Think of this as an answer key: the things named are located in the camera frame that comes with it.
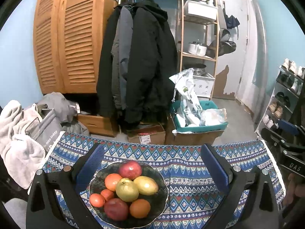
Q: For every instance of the grey tote bag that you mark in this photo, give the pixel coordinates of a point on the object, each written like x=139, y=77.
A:
x=44, y=128

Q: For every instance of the wooden shelf rack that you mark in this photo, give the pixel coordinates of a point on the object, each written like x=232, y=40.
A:
x=182, y=40

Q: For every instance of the steel pot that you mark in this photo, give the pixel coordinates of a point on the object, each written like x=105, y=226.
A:
x=197, y=68

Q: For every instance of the white cooking pot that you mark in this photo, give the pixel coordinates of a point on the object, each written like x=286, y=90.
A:
x=197, y=49

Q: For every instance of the clear plastic bag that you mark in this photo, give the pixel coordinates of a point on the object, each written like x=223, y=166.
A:
x=212, y=116

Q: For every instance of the white shoe rack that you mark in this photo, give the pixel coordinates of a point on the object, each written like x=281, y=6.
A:
x=274, y=100

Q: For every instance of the white patterned storage box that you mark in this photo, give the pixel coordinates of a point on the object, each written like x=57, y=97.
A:
x=203, y=85

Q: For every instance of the pale blue door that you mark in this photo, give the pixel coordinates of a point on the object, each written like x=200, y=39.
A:
x=238, y=52

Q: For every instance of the silver pipe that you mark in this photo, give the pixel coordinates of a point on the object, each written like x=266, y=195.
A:
x=261, y=52

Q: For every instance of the wooden louvered wardrobe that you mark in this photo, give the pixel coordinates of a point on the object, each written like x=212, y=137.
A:
x=66, y=40

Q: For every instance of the grey hanging bag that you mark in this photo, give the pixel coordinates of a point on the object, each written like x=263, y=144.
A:
x=225, y=43

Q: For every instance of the small cardboard box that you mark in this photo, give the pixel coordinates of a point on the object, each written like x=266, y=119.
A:
x=146, y=134

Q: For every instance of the small tangerine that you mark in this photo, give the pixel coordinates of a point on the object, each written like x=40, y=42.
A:
x=107, y=194
x=97, y=200

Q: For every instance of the large orange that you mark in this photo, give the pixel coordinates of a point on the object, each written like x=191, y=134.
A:
x=113, y=181
x=139, y=208

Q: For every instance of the large cardboard box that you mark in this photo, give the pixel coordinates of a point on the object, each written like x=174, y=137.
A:
x=190, y=138

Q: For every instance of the black hanging coats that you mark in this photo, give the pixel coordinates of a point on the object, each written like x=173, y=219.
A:
x=147, y=64

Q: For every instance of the dark blue umbrella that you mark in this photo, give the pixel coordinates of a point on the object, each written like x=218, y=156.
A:
x=232, y=21

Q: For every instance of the shoe rack with shoes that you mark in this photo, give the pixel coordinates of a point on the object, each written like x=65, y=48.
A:
x=286, y=81

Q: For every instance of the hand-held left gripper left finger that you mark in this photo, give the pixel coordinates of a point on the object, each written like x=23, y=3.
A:
x=91, y=162

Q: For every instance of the person's right hand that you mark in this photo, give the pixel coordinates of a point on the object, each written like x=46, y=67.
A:
x=296, y=190

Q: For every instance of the wooden drawer box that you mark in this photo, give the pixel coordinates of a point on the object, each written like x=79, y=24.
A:
x=100, y=124

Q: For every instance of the white printed rice bag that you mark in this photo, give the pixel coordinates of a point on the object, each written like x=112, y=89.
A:
x=188, y=97

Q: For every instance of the teal plastic basket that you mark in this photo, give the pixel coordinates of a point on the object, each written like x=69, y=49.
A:
x=197, y=127

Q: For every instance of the dark green glass bowl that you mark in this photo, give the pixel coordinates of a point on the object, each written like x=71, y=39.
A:
x=158, y=200

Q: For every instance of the red apple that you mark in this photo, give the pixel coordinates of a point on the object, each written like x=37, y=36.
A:
x=116, y=209
x=130, y=169

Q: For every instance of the grey jacket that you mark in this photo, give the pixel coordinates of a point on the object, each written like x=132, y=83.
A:
x=121, y=52

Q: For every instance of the grey clothes pile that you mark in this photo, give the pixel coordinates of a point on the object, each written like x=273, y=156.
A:
x=59, y=107

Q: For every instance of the white storage bin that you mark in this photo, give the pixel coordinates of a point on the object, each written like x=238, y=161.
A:
x=201, y=9

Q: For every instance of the white towel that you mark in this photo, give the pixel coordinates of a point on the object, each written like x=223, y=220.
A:
x=14, y=136

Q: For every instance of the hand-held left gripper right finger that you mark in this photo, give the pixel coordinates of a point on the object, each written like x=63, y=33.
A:
x=214, y=164

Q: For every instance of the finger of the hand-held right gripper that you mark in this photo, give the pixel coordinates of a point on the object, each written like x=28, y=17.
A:
x=288, y=127
x=272, y=137

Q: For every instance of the blue patterned tablecloth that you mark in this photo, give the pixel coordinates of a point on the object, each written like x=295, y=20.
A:
x=190, y=195

